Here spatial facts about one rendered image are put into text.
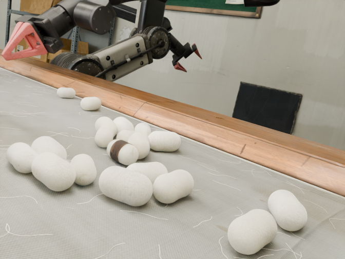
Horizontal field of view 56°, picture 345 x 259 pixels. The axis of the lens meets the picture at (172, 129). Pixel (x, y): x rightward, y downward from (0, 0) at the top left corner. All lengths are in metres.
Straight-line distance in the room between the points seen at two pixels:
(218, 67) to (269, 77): 0.40
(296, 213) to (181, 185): 0.08
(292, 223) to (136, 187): 0.10
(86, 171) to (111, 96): 0.33
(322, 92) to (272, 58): 0.40
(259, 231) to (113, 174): 0.10
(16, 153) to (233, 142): 0.25
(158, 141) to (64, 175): 0.14
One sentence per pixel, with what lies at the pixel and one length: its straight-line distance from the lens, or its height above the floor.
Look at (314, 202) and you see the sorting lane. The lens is 0.31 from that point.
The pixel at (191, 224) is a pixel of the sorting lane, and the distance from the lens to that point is 0.21.
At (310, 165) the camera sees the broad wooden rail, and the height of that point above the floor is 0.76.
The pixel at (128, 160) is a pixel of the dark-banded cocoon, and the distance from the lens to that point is 0.28.
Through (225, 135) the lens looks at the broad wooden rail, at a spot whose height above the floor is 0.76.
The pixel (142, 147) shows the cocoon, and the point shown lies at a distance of 0.30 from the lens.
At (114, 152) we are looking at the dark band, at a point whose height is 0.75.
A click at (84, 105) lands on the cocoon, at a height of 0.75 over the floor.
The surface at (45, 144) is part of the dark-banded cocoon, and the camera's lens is 0.26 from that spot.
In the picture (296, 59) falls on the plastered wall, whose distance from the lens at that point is 2.34.
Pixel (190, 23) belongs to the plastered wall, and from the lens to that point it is 2.73.
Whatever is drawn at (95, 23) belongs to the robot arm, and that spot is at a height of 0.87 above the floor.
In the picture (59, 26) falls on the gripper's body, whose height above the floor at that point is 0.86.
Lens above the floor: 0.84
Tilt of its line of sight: 13 degrees down
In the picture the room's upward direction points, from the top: 11 degrees clockwise
